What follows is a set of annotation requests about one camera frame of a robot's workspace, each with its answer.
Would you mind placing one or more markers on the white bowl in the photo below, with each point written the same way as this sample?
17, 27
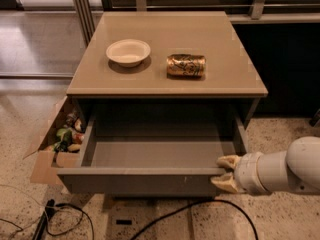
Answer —
128, 52

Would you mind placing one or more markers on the grey top drawer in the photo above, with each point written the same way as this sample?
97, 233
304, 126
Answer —
165, 157

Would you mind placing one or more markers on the grey drawer cabinet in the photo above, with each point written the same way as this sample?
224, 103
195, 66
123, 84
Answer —
229, 72

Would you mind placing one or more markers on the snack items in box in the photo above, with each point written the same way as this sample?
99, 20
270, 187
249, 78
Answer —
70, 136

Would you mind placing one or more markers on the gold soda can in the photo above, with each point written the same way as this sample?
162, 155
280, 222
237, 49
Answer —
186, 65

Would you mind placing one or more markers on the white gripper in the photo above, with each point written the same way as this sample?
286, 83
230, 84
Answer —
246, 173

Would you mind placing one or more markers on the cardboard box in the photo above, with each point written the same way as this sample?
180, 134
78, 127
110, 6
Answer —
48, 163

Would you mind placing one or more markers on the black tape strip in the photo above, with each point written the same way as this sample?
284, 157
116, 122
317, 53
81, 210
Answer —
123, 222

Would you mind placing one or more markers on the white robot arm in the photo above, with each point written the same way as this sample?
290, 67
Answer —
296, 170

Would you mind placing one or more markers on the black rod on floor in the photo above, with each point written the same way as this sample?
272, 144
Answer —
44, 219

